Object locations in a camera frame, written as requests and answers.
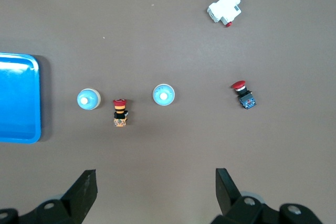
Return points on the red emergency stop orange block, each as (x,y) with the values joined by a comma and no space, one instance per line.
(120,113)

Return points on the brown table cover mat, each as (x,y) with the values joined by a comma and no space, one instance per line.
(168,37)

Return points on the blue plastic tray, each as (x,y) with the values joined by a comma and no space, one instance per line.
(18,98)

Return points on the red button with blue block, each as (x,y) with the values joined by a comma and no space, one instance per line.
(246,99)

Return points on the blue round bell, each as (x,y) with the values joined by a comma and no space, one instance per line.
(88,103)
(163,95)

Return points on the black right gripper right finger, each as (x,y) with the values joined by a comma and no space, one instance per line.
(231,203)

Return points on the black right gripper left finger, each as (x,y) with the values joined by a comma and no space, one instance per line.
(76,200)

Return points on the white circuit breaker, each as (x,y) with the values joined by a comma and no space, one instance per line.
(223,7)

